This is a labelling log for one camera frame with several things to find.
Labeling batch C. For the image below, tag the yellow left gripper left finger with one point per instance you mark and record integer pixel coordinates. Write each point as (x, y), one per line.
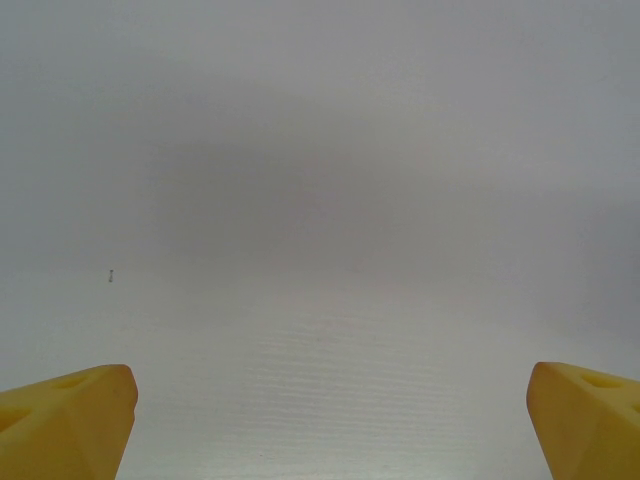
(65, 430)

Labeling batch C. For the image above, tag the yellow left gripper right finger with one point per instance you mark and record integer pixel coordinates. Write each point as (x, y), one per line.
(585, 425)

